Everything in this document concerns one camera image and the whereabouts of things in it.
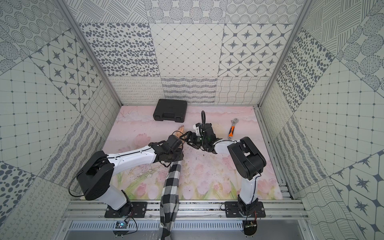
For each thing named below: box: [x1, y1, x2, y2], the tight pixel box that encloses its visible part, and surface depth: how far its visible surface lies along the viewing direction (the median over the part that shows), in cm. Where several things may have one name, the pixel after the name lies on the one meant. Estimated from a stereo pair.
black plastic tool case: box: [153, 99, 188, 123], surface depth 114 cm
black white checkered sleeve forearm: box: [159, 161, 182, 240], surface depth 71 cm
